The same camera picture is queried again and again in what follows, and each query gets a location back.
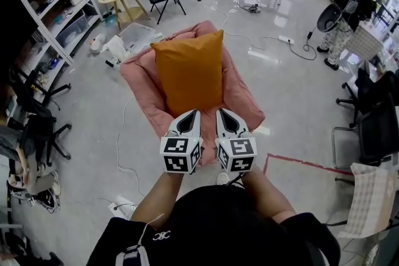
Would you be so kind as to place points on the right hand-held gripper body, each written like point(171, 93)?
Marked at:
point(238, 155)

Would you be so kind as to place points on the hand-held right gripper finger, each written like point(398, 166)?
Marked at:
point(241, 128)
point(219, 124)

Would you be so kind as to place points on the pile of black gear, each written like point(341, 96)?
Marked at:
point(46, 201)

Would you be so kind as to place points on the clear plastic shelf bin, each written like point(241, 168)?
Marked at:
point(73, 31)

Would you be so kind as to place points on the black mesh office chair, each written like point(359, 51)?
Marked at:
point(368, 87)

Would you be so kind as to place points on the white shelving unit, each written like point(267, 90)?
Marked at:
point(53, 3)

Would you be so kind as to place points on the orange pillow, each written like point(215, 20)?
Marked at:
point(190, 71)

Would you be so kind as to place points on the white plastic object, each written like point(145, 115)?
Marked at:
point(113, 46)

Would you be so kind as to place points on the black sled-base office chair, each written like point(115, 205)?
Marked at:
point(377, 134)

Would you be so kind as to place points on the black screen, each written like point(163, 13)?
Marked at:
point(15, 28)

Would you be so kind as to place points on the red floor tape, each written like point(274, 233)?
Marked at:
point(296, 161)

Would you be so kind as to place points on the checkered cloth table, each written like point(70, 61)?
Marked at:
point(364, 42)
point(371, 196)

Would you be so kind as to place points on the person's white right shoe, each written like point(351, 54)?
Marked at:
point(222, 178)

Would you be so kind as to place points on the person's left forearm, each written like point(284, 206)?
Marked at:
point(159, 196)

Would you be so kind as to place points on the person's black shirt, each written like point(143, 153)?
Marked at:
point(218, 227)

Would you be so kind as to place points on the white power strip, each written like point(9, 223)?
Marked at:
point(286, 39)
point(123, 207)

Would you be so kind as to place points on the black swivel office chair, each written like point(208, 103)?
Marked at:
point(40, 121)

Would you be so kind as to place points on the clear plastic storage box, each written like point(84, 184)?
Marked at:
point(137, 35)

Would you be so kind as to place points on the pink padded lounge chair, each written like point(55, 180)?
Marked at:
point(240, 96)

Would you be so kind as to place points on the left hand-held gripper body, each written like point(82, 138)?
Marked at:
point(179, 155)

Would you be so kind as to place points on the yellow round table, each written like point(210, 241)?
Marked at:
point(124, 0)

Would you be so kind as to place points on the person's right forearm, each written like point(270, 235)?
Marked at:
point(265, 196)

